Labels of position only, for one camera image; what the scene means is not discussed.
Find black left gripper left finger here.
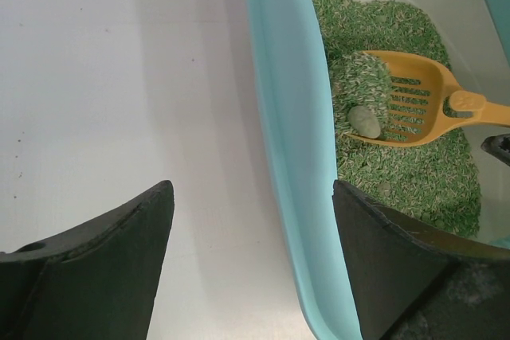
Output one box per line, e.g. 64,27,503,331
1,180,174,339

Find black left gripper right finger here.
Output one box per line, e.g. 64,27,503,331
333,181,509,339

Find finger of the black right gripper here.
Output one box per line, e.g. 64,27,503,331
481,134,510,163

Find orange litter scoop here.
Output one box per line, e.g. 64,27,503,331
350,50,509,147

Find teal cat litter box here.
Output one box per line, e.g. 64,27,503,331
247,0,509,339

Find green litter pellets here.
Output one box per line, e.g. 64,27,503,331
312,0,481,239

